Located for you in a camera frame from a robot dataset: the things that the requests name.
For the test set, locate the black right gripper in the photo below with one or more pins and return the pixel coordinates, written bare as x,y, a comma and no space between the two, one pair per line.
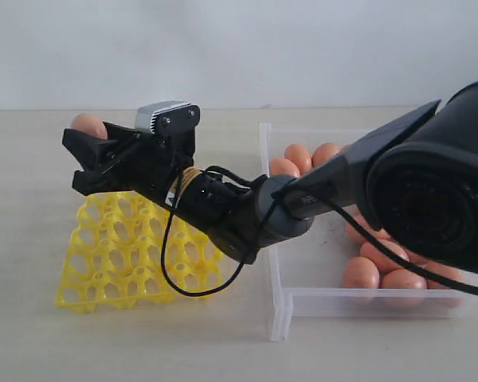
129,160

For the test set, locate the yellow plastic egg tray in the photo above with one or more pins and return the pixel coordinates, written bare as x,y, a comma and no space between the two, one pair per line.
118,247

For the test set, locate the clear plastic bin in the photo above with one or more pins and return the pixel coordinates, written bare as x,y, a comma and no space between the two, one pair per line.
306,278

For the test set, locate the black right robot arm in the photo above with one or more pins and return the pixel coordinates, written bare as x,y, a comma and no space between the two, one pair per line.
415,177

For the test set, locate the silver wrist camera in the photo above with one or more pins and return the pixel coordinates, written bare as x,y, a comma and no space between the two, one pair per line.
167,118

